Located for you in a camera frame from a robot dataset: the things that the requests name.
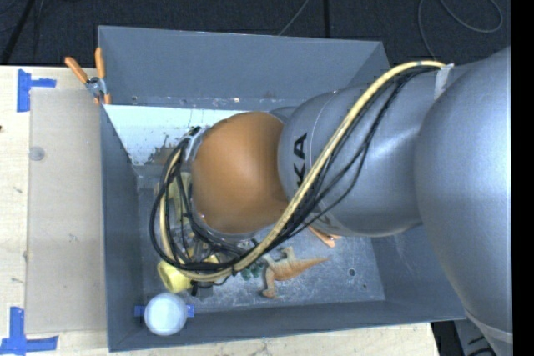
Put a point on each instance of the orange toy dinosaur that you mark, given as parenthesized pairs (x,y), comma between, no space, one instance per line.
(288,269)

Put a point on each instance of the orange elongated thing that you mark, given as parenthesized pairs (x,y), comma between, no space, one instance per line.
(324,238)

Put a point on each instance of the white ball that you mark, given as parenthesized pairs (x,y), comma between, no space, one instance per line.
(166,314)

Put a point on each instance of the pale flat board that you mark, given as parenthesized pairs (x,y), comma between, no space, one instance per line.
(62,200)

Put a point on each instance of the yellow cup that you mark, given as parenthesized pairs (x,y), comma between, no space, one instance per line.
(172,278)

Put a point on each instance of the grey metal bin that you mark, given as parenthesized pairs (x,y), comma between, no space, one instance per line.
(233,66)

